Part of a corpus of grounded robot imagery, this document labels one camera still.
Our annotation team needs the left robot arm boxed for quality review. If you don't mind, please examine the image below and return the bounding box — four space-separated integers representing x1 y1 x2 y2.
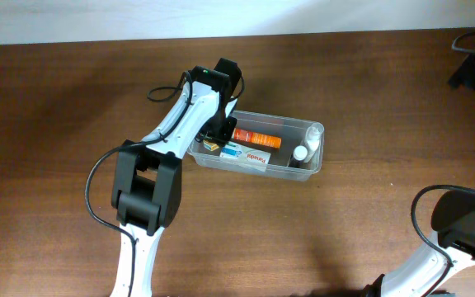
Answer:
111 59 244 296

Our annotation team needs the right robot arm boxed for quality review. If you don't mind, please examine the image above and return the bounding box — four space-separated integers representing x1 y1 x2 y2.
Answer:
361 185 475 297

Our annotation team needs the white Panadol medicine box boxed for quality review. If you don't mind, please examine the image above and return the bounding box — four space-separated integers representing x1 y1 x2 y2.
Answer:
219 142 270 172

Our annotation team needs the orange tablet tube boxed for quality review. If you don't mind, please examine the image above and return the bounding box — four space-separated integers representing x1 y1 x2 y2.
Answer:
232 128 282 149

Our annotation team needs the white spray bottle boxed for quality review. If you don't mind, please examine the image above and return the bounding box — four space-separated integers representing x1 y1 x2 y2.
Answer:
302 122 324 163

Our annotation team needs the dark bottle white cap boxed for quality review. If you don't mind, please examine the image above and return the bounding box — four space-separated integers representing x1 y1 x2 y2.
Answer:
288 145 308 168

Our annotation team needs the gold lid balm jar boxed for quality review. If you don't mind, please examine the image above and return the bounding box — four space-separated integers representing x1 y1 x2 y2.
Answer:
203 140 219 152

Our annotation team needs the clear plastic container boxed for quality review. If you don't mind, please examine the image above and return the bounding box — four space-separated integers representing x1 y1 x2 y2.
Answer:
187 110 324 182

